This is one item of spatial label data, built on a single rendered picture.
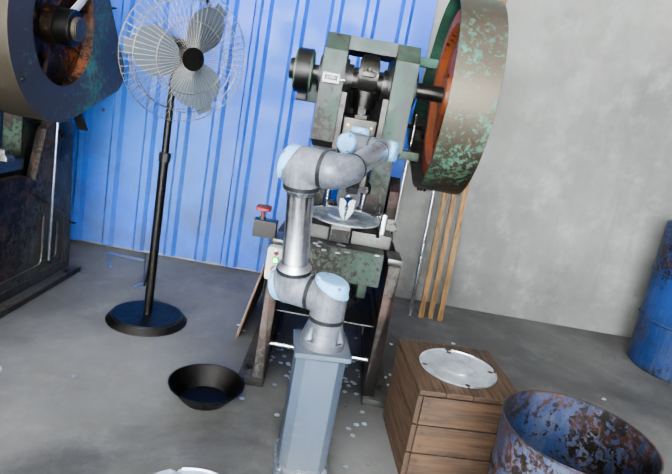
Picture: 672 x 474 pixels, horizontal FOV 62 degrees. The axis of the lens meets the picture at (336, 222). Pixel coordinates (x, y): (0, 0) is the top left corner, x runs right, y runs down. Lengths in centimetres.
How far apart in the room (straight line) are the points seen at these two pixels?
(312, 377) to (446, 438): 53
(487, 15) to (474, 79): 28
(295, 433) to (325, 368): 25
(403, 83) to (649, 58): 208
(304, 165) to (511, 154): 233
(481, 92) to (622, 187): 211
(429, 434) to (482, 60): 133
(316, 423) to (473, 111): 122
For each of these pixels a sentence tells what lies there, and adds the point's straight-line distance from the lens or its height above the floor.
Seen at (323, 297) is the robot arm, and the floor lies 63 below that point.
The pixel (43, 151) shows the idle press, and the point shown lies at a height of 73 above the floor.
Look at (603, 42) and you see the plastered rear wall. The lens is 399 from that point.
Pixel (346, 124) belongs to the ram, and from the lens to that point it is 243.
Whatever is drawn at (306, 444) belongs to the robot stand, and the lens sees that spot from 201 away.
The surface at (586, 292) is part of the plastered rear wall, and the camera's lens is 420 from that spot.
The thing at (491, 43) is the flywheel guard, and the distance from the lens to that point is 222.
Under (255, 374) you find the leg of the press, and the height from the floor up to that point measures 4.
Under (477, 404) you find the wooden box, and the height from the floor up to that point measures 32.
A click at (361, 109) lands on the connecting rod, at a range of 248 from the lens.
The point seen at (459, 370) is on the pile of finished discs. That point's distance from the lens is 219.
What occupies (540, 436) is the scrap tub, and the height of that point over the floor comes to 33.
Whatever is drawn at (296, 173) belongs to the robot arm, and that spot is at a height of 101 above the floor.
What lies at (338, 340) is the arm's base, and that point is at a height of 49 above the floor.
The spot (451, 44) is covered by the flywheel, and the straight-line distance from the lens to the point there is 273.
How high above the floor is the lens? 125
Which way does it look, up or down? 13 degrees down
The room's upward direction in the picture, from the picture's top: 10 degrees clockwise
